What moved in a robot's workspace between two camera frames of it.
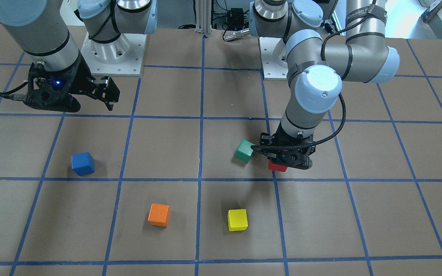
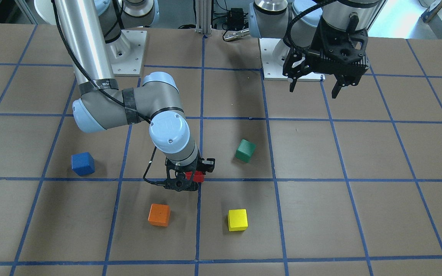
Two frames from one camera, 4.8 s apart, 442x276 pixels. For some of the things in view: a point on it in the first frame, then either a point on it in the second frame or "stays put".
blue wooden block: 83,163 stays put
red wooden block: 272,166 to 198,176
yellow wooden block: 237,219 stays put
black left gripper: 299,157 to 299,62
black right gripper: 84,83 to 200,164
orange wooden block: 159,215 stays put
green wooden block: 244,151 stays put
